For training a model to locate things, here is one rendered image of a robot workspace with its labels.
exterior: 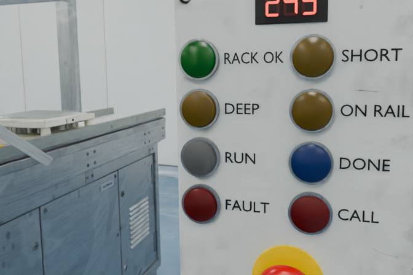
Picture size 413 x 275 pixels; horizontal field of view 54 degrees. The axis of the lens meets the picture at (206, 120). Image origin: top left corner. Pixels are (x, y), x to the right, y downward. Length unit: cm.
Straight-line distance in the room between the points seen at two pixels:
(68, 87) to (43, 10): 334
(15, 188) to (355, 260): 92
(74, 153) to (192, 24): 103
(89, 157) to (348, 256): 113
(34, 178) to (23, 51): 417
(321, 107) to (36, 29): 493
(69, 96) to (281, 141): 154
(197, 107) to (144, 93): 397
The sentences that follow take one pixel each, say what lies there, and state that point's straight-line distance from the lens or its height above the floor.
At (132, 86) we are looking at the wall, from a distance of 433.
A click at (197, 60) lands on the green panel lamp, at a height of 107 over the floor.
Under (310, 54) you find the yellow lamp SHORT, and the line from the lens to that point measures 28.
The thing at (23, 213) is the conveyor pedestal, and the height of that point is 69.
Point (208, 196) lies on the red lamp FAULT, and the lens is 31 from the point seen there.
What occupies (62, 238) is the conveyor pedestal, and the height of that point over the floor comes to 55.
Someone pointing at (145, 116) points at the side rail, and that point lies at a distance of 171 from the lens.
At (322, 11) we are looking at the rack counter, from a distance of 29.
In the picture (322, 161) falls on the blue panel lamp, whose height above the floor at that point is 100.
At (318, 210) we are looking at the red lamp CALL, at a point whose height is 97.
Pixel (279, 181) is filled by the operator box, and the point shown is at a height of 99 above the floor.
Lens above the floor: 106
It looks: 7 degrees down
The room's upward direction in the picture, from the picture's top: 1 degrees counter-clockwise
